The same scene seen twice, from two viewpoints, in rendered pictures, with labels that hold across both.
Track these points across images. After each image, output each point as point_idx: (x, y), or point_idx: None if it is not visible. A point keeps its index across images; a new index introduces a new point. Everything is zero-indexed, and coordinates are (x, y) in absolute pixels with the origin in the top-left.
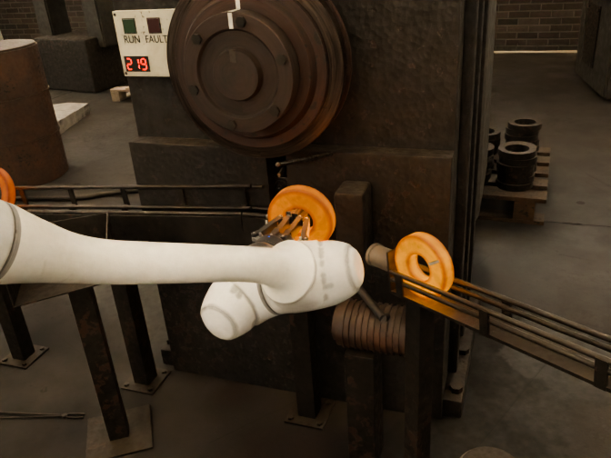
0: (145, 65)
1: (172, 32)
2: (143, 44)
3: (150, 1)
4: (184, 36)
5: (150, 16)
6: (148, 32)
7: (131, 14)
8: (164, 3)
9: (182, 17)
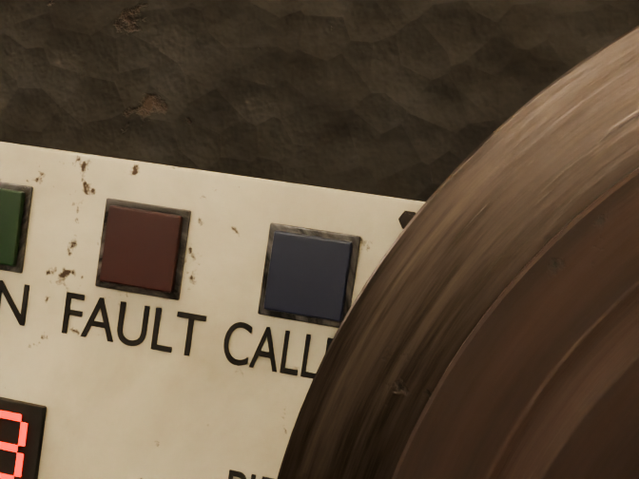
0: (17, 459)
1: (385, 323)
2: (39, 335)
3: (151, 120)
4: (516, 384)
5: (134, 198)
6: (95, 278)
7: (19, 167)
8: (232, 143)
9: (513, 232)
